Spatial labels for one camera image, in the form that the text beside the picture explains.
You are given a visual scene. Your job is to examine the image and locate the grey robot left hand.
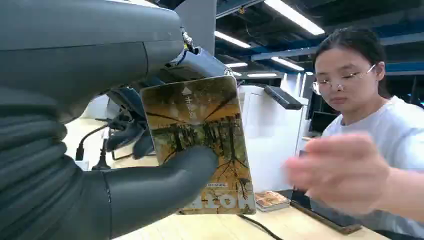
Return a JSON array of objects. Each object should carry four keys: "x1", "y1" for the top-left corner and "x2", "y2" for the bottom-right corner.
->
[{"x1": 0, "y1": 0, "x2": 234, "y2": 240}]

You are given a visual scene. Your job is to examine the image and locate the person's hand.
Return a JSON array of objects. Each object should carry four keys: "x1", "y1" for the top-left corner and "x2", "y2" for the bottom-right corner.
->
[{"x1": 283, "y1": 132, "x2": 394, "y2": 216}]

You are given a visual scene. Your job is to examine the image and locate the yellow tree print card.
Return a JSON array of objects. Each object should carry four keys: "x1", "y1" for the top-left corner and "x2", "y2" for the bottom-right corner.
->
[{"x1": 139, "y1": 75, "x2": 258, "y2": 216}]

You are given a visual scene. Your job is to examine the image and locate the dark monitor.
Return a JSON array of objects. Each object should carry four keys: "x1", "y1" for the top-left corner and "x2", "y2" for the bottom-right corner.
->
[{"x1": 308, "y1": 111, "x2": 339, "y2": 134}]

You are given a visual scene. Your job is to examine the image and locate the person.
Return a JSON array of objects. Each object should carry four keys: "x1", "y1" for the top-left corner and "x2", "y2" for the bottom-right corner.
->
[{"x1": 311, "y1": 26, "x2": 424, "y2": 240}]

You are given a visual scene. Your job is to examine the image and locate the white cabinet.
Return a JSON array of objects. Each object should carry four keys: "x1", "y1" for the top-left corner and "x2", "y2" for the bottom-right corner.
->
[{"x1": 237, "y1": 85, "x2": 310, "y2": 194}]

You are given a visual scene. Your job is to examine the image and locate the stack of cards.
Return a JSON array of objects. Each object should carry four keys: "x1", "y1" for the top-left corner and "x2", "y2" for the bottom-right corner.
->
[{"x1": 254, "y1": 191, "x2": 292, "y2": 213}]

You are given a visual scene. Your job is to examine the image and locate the person's clear glasses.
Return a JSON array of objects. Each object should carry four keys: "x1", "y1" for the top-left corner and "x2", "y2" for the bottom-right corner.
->
[{"x1": 312, "y1": 63, "x2": 377, "y2": 96}]

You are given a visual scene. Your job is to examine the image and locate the black flat device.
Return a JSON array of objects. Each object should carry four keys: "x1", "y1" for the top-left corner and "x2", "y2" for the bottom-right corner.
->
[{"x1": 263, "y1": 85, "x2": 304, "y2": 111}]

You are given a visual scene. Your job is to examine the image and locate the black stand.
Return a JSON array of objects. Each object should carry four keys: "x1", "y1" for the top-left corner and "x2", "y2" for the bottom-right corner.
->
[{"x1": 91, "y1": 138, "x2": 112, "y2": 171}]

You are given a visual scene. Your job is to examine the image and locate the ribbed grey left arm sleeve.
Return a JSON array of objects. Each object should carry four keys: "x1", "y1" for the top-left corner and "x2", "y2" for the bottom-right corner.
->
[{"x1": 0, "y1": 86, "x2": 110, "y2": 240}]

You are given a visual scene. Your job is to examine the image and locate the black plug cable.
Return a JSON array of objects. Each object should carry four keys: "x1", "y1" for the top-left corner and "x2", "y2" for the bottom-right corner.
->
[{"x1": 75, "y1": 124, "x2": 110, "y2": 162}]

